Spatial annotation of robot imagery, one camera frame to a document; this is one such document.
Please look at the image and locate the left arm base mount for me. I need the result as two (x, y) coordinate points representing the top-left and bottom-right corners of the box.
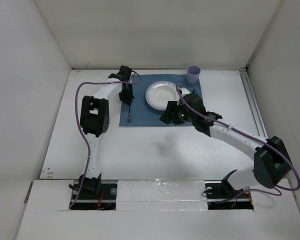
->
(69, 180), (118, 211)

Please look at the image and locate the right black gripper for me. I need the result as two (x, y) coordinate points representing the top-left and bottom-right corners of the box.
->
(159, 100), (196, 125)

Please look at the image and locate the white blue-rimmed plate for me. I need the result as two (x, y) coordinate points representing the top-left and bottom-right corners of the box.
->
(145, 81), (180, 111)

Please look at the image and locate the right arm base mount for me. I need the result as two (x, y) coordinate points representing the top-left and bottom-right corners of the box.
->
(201, 170), (254, 210)

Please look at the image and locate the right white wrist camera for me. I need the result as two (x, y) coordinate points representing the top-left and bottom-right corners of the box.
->
(179, 87), (191, 96)

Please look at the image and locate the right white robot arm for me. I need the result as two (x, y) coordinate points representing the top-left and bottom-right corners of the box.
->
(160, 93), (292, 197)

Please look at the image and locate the lavender plastic cup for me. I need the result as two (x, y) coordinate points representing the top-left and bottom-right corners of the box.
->
(186, 65), (201, 85)

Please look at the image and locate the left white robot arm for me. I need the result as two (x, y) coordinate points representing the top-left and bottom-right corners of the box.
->
(78, 65), (134, 199)

